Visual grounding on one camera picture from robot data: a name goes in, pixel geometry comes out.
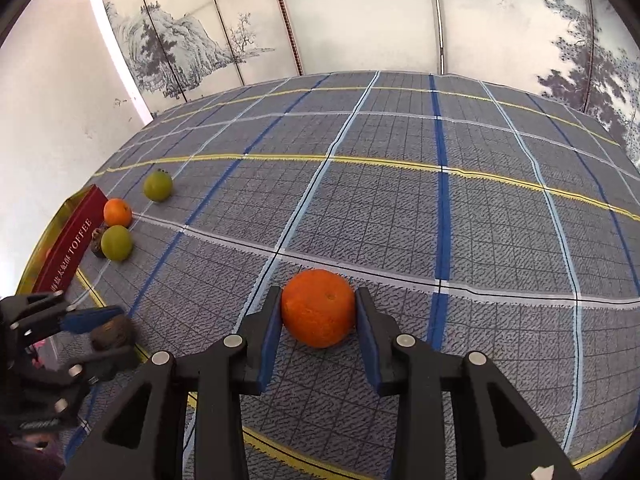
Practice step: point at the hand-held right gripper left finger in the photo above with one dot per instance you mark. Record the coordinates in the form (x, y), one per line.
(269, 345)

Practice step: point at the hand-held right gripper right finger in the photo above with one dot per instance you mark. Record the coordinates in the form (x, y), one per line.
(372, 352)

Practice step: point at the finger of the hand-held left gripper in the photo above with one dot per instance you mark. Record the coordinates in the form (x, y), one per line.
(111, 365)
(90, 320)

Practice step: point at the large orange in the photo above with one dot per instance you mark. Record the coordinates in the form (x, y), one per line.
(317, 308)

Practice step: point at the red and gold tin box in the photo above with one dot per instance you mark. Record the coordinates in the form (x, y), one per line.
(67, 247)

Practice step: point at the green round fruit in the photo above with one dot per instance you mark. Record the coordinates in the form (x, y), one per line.
(158, 186)
(117, 243)

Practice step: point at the small orange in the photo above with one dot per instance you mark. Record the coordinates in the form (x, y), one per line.
(117, 212)

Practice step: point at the grey plaid tablecloth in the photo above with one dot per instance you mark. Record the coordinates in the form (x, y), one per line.
(400, 200)

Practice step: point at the landscape painting folding screen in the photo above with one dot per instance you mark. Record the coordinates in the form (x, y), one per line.
(350, 10)

